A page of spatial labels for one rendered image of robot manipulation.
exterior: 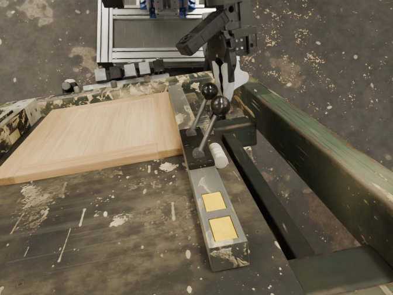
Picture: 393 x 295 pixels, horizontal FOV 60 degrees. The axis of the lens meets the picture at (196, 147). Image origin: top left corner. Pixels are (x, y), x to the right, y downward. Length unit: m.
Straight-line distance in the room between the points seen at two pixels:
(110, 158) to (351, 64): 2.07
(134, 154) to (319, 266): 0.46
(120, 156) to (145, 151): 0.06
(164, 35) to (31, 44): 0.91
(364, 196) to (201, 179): 0.25
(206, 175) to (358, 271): 0.27
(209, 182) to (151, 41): 1.68
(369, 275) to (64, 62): 2.23
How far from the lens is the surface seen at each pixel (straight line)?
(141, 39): 2.20
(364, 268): 0.54
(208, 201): 0.53
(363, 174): 0.58
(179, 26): 2.23
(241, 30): 0.73
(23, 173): 0.86
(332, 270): 0.53
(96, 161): 0.81
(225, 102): 0.62
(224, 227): 0.48
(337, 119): 2.44
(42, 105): 1.40
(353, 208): 0.60
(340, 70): 2.56
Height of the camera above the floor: 2.14
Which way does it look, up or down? 79 degrees down
